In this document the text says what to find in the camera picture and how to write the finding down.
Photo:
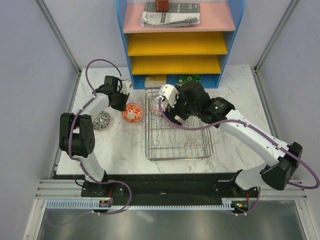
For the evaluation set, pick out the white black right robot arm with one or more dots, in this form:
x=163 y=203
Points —
x=280 y=158

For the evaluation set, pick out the brown wooden block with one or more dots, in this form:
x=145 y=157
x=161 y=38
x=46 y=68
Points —
x=162 y=5

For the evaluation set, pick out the orange floral white bowl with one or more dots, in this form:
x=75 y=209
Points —
x=133 y=113

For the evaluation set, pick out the stainless wire dish rack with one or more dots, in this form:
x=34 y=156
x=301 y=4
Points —
x=165 y=142

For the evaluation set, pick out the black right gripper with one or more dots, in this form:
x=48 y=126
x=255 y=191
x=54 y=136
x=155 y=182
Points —
x=171 y=112

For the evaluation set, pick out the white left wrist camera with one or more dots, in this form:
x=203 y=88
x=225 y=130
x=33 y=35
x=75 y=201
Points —
x=126 y=86

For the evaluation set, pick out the white slotted cable duct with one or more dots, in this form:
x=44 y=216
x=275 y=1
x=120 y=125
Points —
x=74 y=204

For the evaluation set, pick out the blue shelf unit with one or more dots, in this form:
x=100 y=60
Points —
x=202 y=49

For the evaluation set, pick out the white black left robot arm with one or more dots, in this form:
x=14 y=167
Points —
x=76 y=131

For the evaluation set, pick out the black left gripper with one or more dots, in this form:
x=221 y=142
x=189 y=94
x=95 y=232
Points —
x=122 y=107

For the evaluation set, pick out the dark grey bottom bowl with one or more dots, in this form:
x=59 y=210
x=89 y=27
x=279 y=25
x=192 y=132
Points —
x=101 y=121

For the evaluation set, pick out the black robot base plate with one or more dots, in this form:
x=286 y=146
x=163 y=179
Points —
x=168 y=189

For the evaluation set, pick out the green book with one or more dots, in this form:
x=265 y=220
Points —
x=184 y=78

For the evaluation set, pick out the blue triangle pattern bowl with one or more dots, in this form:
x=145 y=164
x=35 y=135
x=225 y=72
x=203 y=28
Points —
x=154 y=105

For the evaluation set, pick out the yellow illustrated book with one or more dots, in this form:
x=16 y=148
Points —
x=155 y=81

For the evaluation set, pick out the grey manual booklet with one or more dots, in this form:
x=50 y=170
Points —
x=178 y=15

